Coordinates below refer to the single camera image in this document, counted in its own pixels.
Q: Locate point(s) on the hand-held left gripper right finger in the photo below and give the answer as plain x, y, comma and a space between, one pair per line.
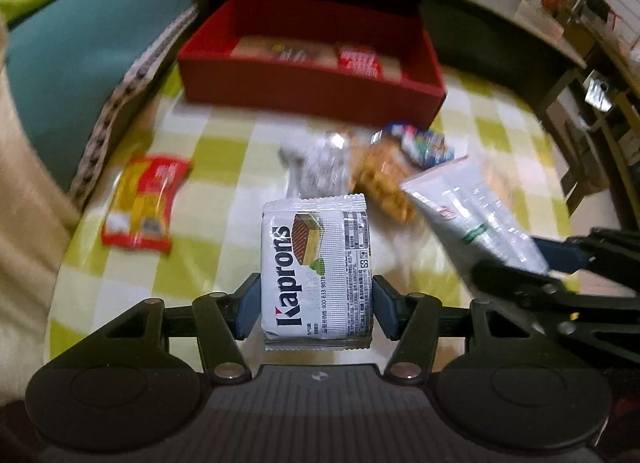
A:
386, 305

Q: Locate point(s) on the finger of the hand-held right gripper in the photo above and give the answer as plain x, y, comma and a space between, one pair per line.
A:
565, 254
505, 280

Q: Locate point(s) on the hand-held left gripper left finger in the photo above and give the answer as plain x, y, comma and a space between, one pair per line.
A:
250, 305

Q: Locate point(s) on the white wafer packet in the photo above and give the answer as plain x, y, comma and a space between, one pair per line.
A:
320, 293

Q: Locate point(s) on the white green snack packet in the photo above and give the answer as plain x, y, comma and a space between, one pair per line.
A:
465, 203

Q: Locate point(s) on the clear cookie packet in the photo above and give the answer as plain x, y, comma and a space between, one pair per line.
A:
380, 183

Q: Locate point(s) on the silver white printed packet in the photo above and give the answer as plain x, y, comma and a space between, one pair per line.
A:
320, 168

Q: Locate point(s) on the red yellow snack packet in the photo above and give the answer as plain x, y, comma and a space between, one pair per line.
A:
145, 193

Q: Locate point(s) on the blue snack packet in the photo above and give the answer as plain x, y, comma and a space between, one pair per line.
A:
425, 145

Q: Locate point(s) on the red box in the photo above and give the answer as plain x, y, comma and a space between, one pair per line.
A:
300, 88

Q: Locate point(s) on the wooden shelf unit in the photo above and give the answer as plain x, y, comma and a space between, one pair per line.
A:
600, 133

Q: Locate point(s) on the red white snack packet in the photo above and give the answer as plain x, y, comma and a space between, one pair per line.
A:
359, 60

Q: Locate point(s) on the houndstooth cushion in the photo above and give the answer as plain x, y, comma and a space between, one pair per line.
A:
125, 88

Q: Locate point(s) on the cream blanket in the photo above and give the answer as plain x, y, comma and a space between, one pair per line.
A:
25, 193

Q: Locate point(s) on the brown snack packet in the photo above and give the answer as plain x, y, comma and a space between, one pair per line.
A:
280, 50

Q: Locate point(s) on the teal sofa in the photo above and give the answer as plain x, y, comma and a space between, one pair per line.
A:
100, 48

